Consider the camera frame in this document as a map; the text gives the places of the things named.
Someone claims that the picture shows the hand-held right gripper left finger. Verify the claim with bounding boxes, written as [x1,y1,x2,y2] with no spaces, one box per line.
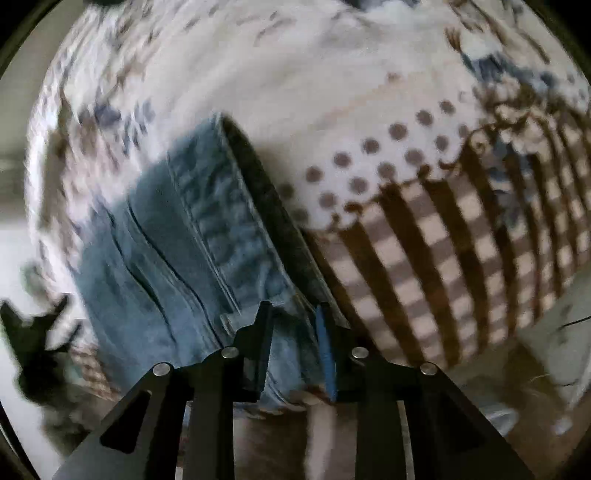
[53,302,275,480]

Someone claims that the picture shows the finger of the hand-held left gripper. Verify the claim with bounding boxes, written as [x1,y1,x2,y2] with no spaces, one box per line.
[0,294,86,358]

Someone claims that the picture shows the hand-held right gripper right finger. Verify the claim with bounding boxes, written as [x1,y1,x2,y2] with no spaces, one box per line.
[316,302,536,480]

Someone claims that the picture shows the blue denim pants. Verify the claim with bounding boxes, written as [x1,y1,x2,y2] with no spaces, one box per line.
[76,114,356,409]

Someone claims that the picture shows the pink checked bed sheet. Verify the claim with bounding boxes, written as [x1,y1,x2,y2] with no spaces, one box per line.
[462,286,591,425]

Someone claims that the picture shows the floral checked bedspread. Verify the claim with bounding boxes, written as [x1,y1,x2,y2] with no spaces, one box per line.
[28,0,591,402]

